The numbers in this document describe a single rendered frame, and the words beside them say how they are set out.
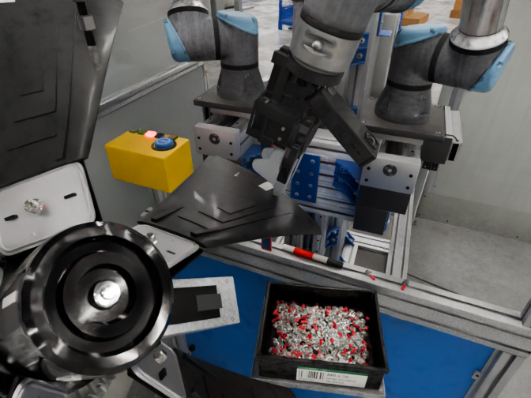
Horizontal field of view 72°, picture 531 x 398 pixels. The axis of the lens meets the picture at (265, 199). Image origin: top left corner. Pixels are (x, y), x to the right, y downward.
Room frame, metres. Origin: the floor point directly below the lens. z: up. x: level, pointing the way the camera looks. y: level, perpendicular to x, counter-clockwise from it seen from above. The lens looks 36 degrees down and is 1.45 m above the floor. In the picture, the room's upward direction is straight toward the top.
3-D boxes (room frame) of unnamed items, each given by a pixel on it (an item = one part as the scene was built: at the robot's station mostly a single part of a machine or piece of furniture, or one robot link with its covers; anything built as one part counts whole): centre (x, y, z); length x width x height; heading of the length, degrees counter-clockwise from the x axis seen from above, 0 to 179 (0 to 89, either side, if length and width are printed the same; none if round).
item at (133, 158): (0.74, 0.26, 1.02); 0.16 x 0.10 x 0.11; 67
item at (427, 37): (0.98, -0.39, 1.20); 0.13 x 0.12 x 0.14; 48
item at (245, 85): (1.16, 0.08, 1.09); 0.15 x 0.15 x 0.10
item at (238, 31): (1.15, 0.09, 1.20); 0.13 x 0.12 x 0.14; 101
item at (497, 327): (0.59, -0.10, 0.82); 0.90 x 0.04 x 0.08; 67
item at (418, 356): (0.59, -0.10, 0.45); 0.82 x 0.02 x 0.66; 67
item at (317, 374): (0.41, -0.10, 0.85); 0.22 x 0.17 x 0.07; 83
